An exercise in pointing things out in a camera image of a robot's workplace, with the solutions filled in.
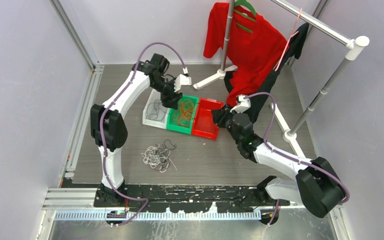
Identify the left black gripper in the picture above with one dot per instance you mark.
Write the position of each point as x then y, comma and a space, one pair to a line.
171, 99

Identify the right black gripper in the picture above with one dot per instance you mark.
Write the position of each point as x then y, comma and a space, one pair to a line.
220, 115

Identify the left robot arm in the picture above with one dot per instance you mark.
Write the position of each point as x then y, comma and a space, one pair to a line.
107, 124

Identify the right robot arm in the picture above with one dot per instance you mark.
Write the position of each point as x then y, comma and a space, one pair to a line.
313, 182

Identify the white plastic bin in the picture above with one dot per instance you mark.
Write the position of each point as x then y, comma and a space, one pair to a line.
154, 113

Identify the green plastic bin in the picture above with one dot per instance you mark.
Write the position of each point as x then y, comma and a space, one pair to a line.
181, 120

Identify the red plastic bin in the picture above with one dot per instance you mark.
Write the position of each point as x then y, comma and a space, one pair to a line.
203, 125

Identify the red t-shirt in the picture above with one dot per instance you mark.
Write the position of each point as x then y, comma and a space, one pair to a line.
254, 46

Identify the black t-shirt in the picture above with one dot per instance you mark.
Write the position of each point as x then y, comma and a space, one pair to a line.
271, 82

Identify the pink clothes hanger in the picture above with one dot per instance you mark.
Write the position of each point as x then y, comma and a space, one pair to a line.
292, 34

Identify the green clothes hanger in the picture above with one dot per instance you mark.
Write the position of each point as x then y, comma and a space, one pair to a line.
251, 16

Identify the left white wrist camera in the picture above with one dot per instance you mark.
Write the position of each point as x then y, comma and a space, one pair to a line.
181, 80

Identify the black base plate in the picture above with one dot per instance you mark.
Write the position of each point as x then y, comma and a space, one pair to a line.
185, 198

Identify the aluminium frame rail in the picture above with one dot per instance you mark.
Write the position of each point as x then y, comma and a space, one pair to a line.
77, 204

